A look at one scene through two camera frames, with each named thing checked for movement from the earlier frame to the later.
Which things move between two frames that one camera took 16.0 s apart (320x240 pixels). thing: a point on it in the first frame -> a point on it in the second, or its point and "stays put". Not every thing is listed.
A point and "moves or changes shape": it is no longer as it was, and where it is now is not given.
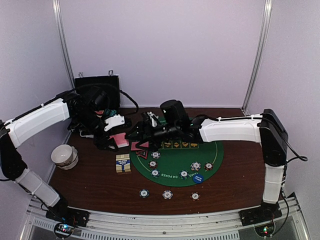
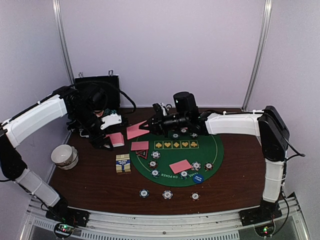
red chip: [208, 166] stays put
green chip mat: [155, 173] stays put
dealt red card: [133, 145] stays put
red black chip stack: [195, 196] stays put
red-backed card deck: [120, 139] moves or changes shape
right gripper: [142, 126] -> [158, 125]
